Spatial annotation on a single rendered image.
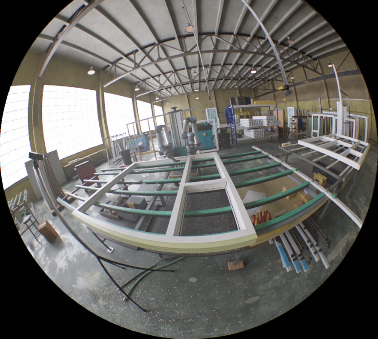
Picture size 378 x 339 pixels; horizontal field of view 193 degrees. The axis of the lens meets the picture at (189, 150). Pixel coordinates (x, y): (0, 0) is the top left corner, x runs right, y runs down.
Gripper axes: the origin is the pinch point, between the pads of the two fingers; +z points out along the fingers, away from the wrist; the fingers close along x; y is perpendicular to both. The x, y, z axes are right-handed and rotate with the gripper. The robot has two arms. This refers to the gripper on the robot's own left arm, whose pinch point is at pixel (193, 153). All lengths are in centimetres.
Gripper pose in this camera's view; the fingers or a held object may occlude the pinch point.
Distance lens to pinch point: 178.4
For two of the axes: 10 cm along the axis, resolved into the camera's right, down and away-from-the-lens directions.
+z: 1.6, 9.6, 2.4
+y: 9.8, -1.4, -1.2
